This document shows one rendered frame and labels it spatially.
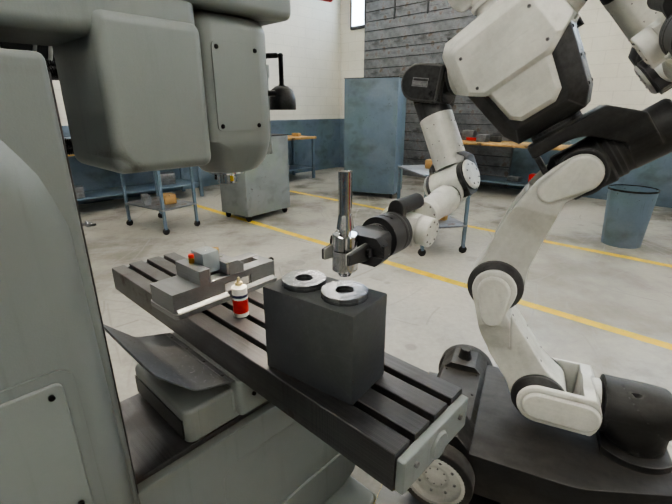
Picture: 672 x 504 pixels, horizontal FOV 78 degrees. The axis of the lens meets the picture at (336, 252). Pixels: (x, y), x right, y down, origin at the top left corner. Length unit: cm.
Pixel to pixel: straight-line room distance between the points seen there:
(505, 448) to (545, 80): 94
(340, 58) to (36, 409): 1055
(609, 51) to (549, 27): 723
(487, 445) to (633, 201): 431
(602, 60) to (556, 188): 723
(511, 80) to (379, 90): 597
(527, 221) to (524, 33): 42
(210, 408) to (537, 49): 106
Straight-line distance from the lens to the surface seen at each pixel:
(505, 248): 117
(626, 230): 544
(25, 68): 73
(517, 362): 131
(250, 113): 96
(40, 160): 73
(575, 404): 131
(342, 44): 1098
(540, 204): 111
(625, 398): 136
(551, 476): 131
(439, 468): 129
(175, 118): 85
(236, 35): 96
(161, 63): 85
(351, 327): 73
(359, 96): 710
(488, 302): 117
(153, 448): 111
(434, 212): 99
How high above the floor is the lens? 145
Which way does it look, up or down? 19 degrees down
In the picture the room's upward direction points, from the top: straight up
